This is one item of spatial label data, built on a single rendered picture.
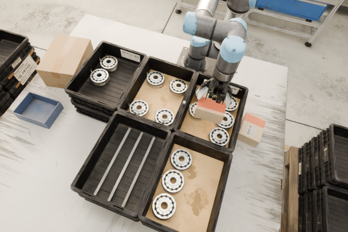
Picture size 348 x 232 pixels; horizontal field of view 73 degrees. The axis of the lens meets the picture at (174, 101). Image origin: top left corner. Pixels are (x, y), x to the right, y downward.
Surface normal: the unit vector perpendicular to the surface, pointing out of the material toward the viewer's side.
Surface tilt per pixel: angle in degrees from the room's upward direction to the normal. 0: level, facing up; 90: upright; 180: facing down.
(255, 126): 0
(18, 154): 0
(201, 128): 0
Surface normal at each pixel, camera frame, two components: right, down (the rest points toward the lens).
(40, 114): 0.07, -0.54
